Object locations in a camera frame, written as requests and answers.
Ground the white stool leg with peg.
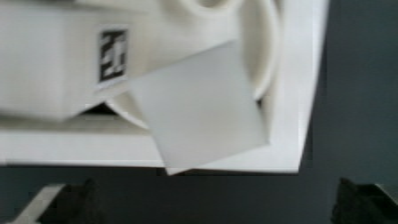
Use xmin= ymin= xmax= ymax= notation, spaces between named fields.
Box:
xmin=0 ymin=3 xmax=197 ymax=123

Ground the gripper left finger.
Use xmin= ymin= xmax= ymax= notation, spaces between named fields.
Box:
xmin=10 ymin=179 xmax=106 ymax=224

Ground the white round stool seat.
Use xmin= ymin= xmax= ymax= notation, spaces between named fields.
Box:
xmin=76 ymin=0 xmax=282 ymax=129

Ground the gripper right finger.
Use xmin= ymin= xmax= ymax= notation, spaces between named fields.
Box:
xmin=330 ymin=178 xmax=398 ymax=224

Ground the white L-shaped fence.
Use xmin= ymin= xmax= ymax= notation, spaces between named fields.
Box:
xmin=0 ymin=0 xmax=330 ymax=173

